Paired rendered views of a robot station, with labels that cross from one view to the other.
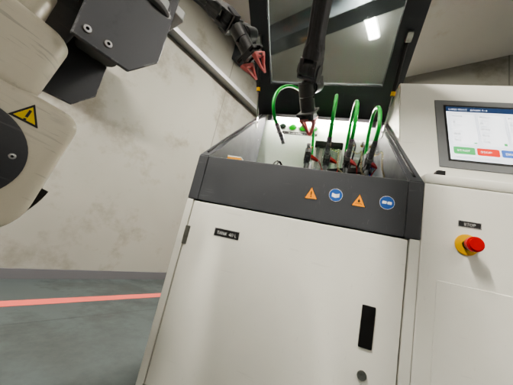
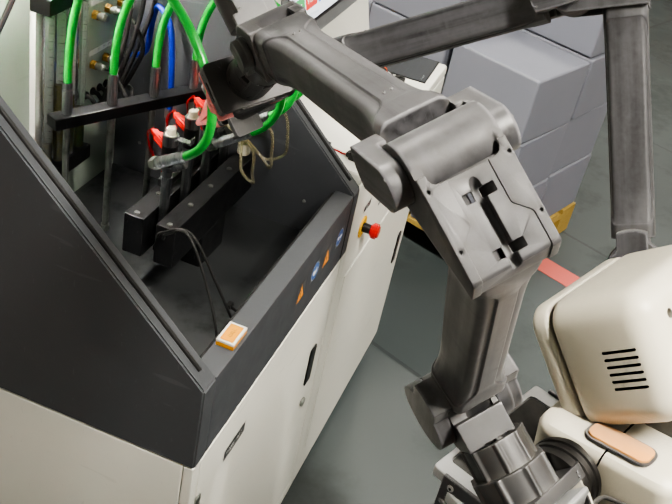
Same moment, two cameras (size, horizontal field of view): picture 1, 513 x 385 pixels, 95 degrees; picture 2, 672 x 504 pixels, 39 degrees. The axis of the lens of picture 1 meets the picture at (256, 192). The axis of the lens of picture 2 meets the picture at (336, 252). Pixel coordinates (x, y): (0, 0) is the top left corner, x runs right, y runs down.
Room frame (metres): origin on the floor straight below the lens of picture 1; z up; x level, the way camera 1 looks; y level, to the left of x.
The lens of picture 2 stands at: (0.71, 1.23, 1.90)
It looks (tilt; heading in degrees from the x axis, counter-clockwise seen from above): 34 degrees down; 267
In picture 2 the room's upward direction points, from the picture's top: 13 degrees clockwise
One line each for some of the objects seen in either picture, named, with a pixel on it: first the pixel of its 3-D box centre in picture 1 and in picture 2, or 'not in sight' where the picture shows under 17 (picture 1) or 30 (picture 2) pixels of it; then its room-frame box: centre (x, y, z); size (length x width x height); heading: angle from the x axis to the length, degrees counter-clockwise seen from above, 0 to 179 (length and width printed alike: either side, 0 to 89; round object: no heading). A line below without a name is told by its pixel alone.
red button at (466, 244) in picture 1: (471, 244); (370, 229); (0.56, -0.54, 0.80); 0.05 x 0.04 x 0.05; 74
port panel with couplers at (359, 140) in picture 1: (359, 161); (111, 7); (1.14, -0.49, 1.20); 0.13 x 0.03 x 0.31; 74
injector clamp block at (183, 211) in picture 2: not in sight; (191, 213); (0.92, -0.30, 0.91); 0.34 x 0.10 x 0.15; 74
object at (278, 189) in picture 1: (293, 192); (277, 304); (0.73, -0.12, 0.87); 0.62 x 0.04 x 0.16; 74
